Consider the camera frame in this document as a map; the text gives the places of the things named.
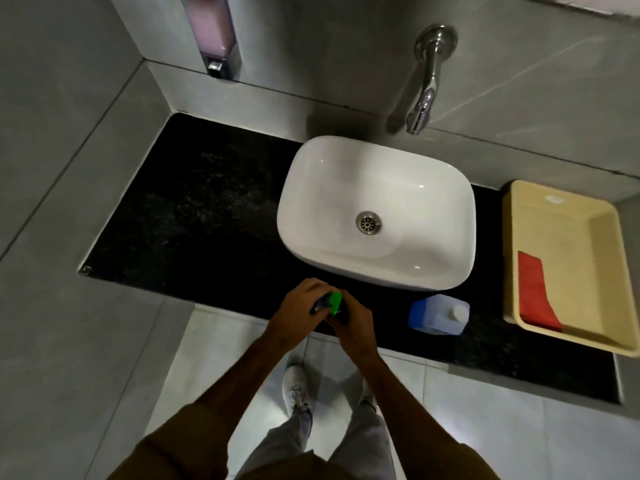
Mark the person's left hand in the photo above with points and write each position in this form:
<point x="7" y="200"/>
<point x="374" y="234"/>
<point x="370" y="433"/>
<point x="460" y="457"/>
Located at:
<point x="295" y="314"/>

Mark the person's right hand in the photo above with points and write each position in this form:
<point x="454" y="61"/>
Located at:
<point x="356" y="330"/>

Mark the person's left fingers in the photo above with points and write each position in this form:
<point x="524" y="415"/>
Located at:
<point x="316" y="287"/>

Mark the person's right fingers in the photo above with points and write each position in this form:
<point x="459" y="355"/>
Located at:
<point x="345" y="309"/>

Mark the blue bottle with green cap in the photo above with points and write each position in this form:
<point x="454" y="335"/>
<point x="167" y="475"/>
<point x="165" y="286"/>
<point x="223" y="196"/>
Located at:
<point x="331" y="303"/>

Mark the person's left forearm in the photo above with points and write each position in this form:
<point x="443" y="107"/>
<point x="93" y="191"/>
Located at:
<point x="240" y="379"/>

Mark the person's right forearm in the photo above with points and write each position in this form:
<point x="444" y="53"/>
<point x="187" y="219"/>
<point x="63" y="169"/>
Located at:
<point x="400" y="399"/>

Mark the chrome sink drain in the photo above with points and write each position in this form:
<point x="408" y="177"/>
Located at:
<point x="368" y="222"/>

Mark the person's right white shoe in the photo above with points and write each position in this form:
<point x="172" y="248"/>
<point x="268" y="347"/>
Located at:
<point x="367" y="392"/>

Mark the person's white shoe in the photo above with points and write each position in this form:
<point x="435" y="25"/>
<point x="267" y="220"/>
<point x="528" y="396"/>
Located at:
<point x="367" y="392"/>
<point x="296" y="387"/>

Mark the person's left white shoe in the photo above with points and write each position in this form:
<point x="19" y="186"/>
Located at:
<point x="296" y="387"/>

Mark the translucent blue plastic bottle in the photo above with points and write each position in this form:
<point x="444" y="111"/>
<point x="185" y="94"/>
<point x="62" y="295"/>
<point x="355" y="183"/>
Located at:
<point x="437" y="314"/>

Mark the white ceramic wash basin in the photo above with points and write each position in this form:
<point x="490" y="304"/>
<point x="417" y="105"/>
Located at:
<point x="376" y="212"/>

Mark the person's grey trousers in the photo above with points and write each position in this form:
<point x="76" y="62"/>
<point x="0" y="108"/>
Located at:
<point x="320" y="439"/>

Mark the red cloth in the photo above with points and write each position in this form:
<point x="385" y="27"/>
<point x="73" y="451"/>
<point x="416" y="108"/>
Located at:
<point x="537" y="292"/>

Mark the beige plastic tray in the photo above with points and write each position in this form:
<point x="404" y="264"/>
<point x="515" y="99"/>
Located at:
<point x="570" y="264"/>

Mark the chrome wall faucet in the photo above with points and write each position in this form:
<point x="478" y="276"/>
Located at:
<point x="429" y="74"/>

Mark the wall soap dispenser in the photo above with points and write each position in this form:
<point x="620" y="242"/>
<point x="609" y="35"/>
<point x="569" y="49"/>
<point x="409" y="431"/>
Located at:
<point x="212" y="32"/>

